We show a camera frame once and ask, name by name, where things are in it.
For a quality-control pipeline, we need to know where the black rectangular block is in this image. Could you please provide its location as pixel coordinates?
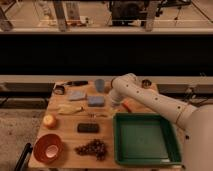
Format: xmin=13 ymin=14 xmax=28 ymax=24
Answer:
xmin=77 ymin=123 xmax=99 ymax=133

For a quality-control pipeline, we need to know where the small white cup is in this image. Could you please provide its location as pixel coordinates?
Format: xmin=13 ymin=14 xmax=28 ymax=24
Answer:
xmin=45 ymin=145 xmax=59 ymax=158

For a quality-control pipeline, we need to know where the small metal cup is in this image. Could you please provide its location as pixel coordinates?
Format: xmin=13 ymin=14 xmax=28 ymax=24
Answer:
xmin=142 ymin=79 xmax=152 ymax=89

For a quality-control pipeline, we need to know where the orange apple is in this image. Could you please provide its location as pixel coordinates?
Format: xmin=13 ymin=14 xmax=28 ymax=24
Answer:
xmin=43 ymin=115 xmax=57 ymax=129

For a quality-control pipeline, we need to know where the yellow banana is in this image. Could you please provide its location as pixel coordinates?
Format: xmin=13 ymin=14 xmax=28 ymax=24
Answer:
xmin=58 ymin=105 xmax=83 ymax=115

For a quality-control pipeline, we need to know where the orange bowl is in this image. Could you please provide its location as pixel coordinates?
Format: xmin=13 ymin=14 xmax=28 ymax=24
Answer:
xmin=33 ymin=134 xmax=63 ymax=164

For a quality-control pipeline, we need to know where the grey blue cloth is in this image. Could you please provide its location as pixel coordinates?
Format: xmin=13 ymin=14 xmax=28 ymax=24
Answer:
xmin=68 ymin=91 xmax=87 ymax=101

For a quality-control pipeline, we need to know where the bunch of dark grapes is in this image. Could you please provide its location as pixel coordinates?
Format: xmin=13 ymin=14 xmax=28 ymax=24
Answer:
xmin=74 ymin=139 xmax=108 ymax=161

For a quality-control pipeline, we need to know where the blue plastic cup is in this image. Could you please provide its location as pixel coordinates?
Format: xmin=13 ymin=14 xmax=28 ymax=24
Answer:
xmin=94 ymin=79 xmax=105 ymax=93

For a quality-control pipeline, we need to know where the metal fork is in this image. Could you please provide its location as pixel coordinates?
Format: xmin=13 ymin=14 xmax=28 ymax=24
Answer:
xmin=88 ymin=113 xmax=108 ymax=118

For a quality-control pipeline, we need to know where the orange carrot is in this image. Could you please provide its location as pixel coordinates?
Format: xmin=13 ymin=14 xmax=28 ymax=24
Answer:
xmin=121 ymin=101 xmax=132 ymax=113

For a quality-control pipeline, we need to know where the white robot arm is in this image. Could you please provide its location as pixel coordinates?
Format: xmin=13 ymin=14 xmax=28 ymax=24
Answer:
xmin=108 ymin=73 xmax=213 ymax=171

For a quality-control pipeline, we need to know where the blue sponge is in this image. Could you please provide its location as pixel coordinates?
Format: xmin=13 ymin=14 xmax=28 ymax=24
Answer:
xmin=87 ymin=96 xmax=105 ymax=107

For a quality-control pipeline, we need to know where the green plastic tray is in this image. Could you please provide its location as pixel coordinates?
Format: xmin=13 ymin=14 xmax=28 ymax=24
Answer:
xmin=113 ymin=113 xmax=182 ymax=167

